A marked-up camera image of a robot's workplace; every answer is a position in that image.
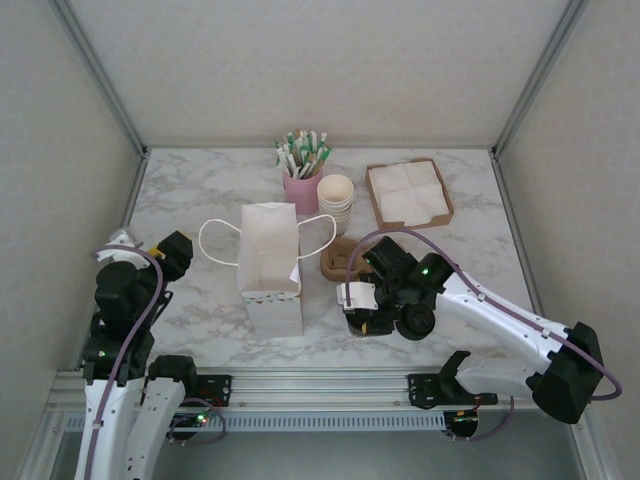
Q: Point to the pink straw holder cup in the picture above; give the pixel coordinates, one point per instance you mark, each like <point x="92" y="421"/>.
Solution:
<point x="295" y="195"/>

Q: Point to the beige paper cup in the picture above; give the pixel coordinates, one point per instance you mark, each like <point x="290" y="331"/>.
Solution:
<point x="336" y="218"/>
<point x="336" y="214"/>
<point x="340" y="227"/>
<point x="336" y="210"/>

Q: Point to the stack of paper cups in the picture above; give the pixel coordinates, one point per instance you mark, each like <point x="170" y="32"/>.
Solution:
<point x="334" y="192"/>

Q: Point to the brown cardboard napkin tray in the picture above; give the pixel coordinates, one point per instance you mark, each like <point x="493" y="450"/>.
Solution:
<point x="415" y="224"/>

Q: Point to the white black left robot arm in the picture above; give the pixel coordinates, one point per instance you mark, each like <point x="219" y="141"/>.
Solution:
<point x="152" y="425"/>

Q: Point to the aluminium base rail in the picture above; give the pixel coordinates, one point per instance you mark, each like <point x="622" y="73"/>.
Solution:
<point x="320" y="387"/>

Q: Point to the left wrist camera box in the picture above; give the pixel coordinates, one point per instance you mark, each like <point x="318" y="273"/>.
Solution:
<point x="122" y="239"/>

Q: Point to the white paper napkin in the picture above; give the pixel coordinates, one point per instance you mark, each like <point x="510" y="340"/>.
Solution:
<point x="410" y="192"/>

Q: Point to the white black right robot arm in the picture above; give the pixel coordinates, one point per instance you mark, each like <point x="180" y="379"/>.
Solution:
<point x="490" y="320"/>

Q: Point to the green-tipped wrapped straw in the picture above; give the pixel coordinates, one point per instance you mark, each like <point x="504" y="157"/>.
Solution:
<point x="282" y="157"/>
<point x="320" y="147"/>
<point x="324" y="157"/>
<point x="310" y="150"/>
<point x="292" y="150"/>

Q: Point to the coffee cup with black lid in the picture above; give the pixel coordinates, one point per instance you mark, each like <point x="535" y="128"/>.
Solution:
<point x="356" y="332"/>

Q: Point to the aluminium frame post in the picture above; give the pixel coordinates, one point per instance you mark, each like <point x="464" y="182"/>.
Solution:
<point x="587" y="455"/>
<point x="42" y="450"/>
<point x="537" y="75"/>
<point x="103" y="75"/>

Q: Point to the brown wooden stirrer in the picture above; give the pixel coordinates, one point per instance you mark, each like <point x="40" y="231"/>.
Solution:
<point x="300" y="136"/>

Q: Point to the aluminium table edge rail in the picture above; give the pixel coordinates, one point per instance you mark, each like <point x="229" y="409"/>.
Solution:
<point x="129" y="200"/>
<point x="513" y="220"/>

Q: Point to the black plastic cup lid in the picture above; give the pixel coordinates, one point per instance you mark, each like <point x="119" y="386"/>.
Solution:
<point x="417" y="322"/>

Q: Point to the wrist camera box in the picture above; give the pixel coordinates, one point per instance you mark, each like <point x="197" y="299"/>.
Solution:
<point x="122" y="239"/>
<point x="357" y="295"/>

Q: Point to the green-lit controller circuit board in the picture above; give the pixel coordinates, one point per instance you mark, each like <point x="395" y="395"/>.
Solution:
<point x="200" y="419"/>
<point x="460" y="422"/>

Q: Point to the brown pulp cup carrier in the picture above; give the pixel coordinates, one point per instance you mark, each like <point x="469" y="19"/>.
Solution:
<point x="332" y="267"/>

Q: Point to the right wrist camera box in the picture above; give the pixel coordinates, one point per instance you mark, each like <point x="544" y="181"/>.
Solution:
<point x="357" y="295"/>

